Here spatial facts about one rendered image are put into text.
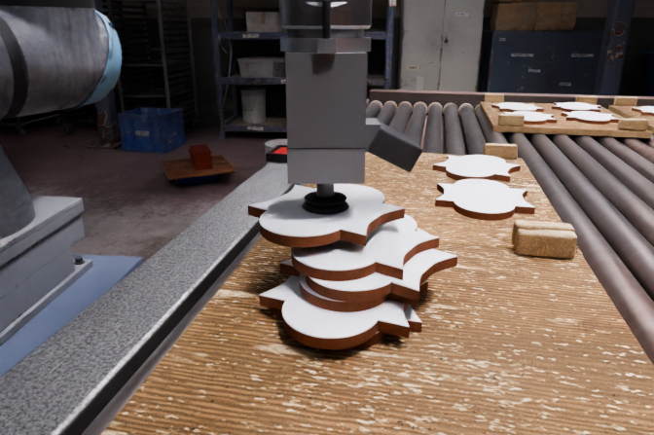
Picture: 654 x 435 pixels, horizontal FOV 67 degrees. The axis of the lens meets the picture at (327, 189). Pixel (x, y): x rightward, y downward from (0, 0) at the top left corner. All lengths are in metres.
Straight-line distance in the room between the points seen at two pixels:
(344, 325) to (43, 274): 0.37
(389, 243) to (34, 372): 0.30
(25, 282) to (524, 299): 0.50
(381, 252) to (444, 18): 4.99
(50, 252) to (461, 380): 0.46
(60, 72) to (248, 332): 0.37
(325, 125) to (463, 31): 5.01
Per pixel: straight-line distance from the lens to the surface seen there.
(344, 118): 0.39
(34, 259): 0.62
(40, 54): 0.61
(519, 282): 0.51
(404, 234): 0.45
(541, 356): 0.41
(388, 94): 1.74
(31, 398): 0.43
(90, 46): 0.65
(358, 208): 0.45
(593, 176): 1.00
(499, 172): 0.82
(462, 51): 5.39
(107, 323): 0.49
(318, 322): 0.38
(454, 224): 0.62
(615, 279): 0.60
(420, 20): 5.32
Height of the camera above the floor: 1.17
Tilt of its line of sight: 18 degrees down
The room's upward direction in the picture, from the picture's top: straight up
